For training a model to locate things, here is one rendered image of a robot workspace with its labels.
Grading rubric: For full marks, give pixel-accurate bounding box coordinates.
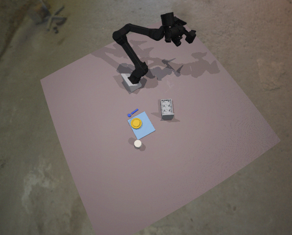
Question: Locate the grey dish rack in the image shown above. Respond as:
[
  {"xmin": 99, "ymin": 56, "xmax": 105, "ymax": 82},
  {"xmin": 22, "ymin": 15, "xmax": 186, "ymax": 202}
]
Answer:
[{"xmin": 161, "ymin": 99, "xmax": 174, "ymax": 119}]

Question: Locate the yellow round plate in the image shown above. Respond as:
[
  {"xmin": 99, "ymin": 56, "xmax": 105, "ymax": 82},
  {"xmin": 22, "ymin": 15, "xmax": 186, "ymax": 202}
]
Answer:
[{"xmin": 131, "ymin": 118, "xmax": 142, "ymax": 129}]

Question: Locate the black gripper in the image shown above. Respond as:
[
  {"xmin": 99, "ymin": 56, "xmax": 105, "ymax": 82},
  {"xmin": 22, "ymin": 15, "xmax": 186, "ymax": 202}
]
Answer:
[{"xmin": 171, "ymin": 16, "xmax": 196, "ymax": 44}]

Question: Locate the light blue flat mat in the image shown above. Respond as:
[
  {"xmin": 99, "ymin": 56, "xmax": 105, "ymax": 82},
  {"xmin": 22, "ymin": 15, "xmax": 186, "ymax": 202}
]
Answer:
[{"xmin": 128, "ymin": 112, "xmax": 155, "ymax": 140}]

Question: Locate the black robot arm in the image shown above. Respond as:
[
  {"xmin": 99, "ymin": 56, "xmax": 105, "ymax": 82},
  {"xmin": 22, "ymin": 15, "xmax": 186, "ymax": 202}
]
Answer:
[{"xmin": 112, "ymin": 12, "xmax": 182, "ymax": 84}]

